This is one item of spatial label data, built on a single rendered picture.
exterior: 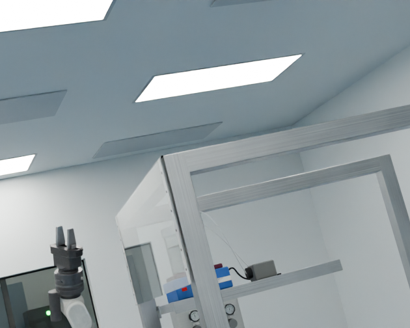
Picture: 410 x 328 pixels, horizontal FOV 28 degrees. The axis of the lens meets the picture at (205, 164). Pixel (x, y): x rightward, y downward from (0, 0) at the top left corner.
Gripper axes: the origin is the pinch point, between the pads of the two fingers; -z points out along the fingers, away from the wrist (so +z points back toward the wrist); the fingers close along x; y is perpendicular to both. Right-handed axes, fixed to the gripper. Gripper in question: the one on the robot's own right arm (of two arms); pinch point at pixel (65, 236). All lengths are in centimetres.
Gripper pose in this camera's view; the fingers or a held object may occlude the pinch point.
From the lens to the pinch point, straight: 257.9
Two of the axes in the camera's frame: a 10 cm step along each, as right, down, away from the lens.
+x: -7.6, -0.9, 6.5
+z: 0.5, 9.8, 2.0
